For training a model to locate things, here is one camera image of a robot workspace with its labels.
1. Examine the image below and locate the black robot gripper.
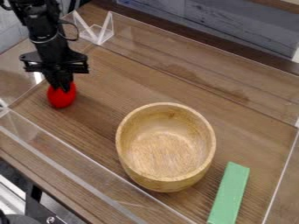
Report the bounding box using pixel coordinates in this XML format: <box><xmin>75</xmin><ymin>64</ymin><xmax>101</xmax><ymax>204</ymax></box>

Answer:
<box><xmin>19</xmin><ymin>38</ymin><xmax>89</xmax><ymax>91</ymax></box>

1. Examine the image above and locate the red toy strawberry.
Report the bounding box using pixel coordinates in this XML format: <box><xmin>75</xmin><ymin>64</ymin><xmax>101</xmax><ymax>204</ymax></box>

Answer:
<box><xmin>47</xmin><ymin>82</ymin><xmax>76</xmax><ymax>109</ymax></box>

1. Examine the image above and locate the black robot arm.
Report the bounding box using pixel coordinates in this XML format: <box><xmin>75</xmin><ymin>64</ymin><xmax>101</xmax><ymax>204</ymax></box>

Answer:
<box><xmin>7</xmin><ymin>0</ymin><xmax>89</xmax><ymax>93</ymax></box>

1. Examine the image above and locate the wooden bowl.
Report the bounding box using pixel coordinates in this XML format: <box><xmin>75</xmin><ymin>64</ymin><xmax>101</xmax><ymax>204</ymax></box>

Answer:
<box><xmin>116</xmin><ymin>102</ymin><xmax>216</xmax><ymax>193</ymax></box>

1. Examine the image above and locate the green rectangular block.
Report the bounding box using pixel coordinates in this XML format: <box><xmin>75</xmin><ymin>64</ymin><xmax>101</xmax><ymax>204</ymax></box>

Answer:
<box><xmin>207</xmin><ymin>162</ymin><xmax>249</xmax><ymax>224</ymax></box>

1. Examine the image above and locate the clear acrylic corner bracket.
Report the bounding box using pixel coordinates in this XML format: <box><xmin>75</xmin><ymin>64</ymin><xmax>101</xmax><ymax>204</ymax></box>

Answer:
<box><xmin>72</xmin><ymin>11</ymin><xmax>115</xmax><ymax>46</ymax></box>

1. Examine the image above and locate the black table clamp bracket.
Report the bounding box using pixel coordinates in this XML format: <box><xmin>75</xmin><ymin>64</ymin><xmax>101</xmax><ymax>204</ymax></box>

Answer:
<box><xmin>0</xmin><ymin>186</ymin><xmax>71</xmax><ymax>224</ymax></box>

